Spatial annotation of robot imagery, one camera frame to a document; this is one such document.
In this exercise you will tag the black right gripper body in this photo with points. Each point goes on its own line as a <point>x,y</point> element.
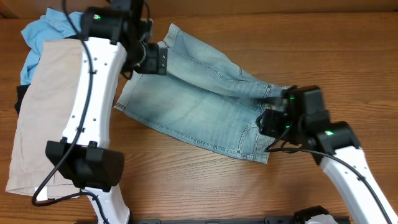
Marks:
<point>277,122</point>

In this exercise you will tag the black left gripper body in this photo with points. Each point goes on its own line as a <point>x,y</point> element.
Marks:
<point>161,59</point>

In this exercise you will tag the light blue denim shorts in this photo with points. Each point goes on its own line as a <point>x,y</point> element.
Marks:
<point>204,99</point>

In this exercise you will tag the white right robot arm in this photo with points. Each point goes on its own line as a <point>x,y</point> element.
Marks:
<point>337,151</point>

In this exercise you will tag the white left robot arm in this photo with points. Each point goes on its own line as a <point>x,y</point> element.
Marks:
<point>116,43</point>

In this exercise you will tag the light blue shirt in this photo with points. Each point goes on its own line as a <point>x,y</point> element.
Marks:
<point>53,25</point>

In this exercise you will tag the beige folded shorts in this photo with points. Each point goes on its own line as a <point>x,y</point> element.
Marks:
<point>72,83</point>

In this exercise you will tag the black garment under pile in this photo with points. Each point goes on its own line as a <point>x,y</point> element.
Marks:
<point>21,91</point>

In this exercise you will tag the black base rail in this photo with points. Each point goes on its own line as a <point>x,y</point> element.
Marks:
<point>301,216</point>

